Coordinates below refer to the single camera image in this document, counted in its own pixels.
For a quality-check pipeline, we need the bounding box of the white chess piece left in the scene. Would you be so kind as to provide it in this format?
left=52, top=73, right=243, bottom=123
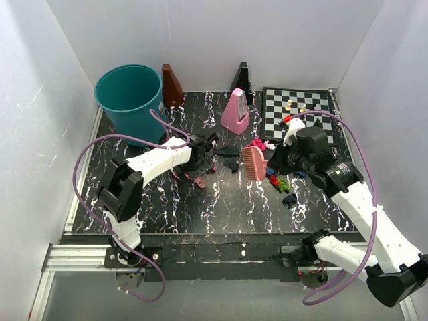
left=285, top=99, right=293, bottom=112

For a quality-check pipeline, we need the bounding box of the white paper scrap right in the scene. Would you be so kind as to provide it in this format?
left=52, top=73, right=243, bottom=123
left=264, top=141, right=276, bottom=150

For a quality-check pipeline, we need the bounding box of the brown wooden metronome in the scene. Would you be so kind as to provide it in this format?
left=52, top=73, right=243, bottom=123
left=162, top=64, right=184, bottom=107

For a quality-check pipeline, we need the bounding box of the black white chessboard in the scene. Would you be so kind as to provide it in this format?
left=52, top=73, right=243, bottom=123
left=261, top=87, right=336, bottom=140

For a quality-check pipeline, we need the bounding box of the dark navy scrap lower right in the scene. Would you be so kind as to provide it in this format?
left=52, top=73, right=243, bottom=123
left=282, top=193, right=297, bottom=208

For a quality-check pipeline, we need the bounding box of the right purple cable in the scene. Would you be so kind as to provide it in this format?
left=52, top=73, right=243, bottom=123
left=290, top=111, right=381, bottom=306

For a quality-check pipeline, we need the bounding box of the purple cable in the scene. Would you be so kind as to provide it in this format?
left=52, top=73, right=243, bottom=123
left=72, top=108, right=191, bottom=302
left=290, top=111, right=381, bottom=306

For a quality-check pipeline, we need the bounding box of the red paper scrap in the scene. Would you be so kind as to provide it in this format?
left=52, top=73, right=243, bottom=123
left=269, top=175, right=280, bottom=187

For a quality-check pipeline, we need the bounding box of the pink dustpan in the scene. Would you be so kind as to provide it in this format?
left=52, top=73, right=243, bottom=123
left=170, top=168, right=207, bottom=189

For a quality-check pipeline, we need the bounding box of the magenta paper scrap right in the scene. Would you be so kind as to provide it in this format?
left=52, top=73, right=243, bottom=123
left=250, top=138, right=266, bottom=152

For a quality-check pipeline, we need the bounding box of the blue paper scrap right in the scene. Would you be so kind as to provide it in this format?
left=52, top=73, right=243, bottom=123
left=266, top=167, right=278, bottom=177

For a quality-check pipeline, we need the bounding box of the dark scrap near dustpan handle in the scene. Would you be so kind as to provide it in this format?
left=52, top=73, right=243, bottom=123
left=223, top=158, right=239, bottom=174

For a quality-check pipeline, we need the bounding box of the dark scrap under dustpan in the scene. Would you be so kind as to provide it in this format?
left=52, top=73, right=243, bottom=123
left=215, top=145, right=241, bottom=157

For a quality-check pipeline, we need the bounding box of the pink hand brush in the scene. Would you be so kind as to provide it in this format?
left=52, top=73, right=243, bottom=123
left=241, top=146, right=268, bottom=181

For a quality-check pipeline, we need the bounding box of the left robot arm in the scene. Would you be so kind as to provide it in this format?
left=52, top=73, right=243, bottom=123
left=97, top=132, right=219, bottom=268

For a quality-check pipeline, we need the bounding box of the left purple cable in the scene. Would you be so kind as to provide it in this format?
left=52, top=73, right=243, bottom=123
left=72, top=108, right=191, bottom=302

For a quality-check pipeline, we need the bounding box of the black metronome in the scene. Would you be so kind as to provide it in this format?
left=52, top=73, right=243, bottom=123
left=230, top=62, right=252, bottom=95

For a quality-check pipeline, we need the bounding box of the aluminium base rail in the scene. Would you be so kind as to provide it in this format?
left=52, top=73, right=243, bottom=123
left=31, top=245, right=418, bottom=320

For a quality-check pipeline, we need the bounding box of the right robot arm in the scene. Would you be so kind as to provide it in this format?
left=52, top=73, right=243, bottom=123
left=267, top=119, right=427, bottom=307

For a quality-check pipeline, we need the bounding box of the pink metronome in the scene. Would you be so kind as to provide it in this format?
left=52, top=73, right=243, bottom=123
left=221, top=88, right=249, bottom=135

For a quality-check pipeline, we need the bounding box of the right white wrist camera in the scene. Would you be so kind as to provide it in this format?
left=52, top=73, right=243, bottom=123
left=281, top=116, right=306, bottom=147

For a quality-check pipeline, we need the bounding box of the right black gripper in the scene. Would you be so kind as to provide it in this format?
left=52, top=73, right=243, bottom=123
left=267, top=137, right=314, bottom=176

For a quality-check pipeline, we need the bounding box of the teal plastic waste bin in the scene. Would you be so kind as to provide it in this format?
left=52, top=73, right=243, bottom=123
left=94, top=64, right=166, bottom=144

